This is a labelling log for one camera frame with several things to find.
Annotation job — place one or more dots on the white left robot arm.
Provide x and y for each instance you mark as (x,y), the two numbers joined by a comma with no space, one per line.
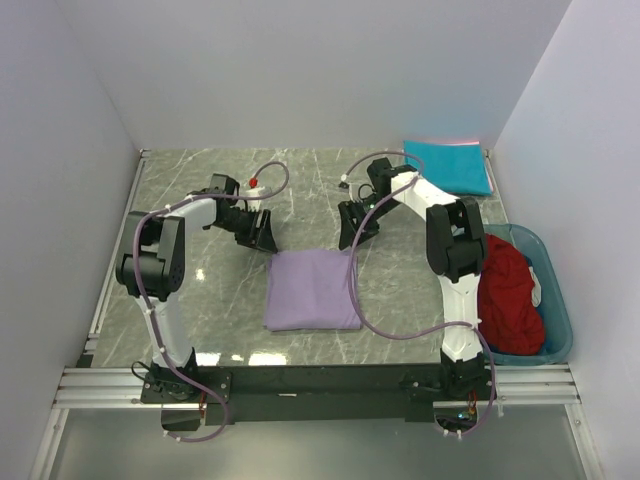
(152,267)

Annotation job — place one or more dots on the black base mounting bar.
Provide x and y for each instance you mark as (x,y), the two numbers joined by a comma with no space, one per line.
(306,393)

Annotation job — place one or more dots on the red t-shirt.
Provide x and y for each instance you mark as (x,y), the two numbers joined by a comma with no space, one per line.
(510,323)

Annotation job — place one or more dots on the white cloth in basket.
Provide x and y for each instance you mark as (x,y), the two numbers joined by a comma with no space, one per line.
(536,292)

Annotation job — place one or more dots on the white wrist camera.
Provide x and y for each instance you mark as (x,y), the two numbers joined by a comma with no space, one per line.
(253,194)
(354,189)

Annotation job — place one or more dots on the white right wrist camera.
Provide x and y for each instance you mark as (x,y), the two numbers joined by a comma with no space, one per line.
(354,189)

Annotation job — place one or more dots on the aluminium frame rail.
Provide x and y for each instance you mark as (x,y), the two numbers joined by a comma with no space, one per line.
(116,388)

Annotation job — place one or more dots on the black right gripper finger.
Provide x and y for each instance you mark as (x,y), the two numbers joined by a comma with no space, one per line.
(349,224)
(365,232)

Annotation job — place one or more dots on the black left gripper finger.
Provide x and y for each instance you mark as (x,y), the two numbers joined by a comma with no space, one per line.
(252,242)
(265,239)

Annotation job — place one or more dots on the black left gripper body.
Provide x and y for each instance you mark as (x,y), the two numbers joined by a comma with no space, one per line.
(240,221)

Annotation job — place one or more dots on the blue plastic laundry basket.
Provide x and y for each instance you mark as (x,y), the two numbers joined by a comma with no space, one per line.
(558,330)

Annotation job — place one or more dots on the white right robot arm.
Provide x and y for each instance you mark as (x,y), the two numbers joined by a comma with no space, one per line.
(456,249)

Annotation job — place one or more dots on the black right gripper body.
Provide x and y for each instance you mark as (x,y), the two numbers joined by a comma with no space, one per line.
(361,209)

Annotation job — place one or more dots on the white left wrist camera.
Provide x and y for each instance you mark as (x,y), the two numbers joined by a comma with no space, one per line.
(253,194)

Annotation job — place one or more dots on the folded teal t-shirt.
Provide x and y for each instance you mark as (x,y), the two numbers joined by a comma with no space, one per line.
(435,163)

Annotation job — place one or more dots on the purple t-shirt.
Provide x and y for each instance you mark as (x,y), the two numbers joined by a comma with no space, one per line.
(308,290)

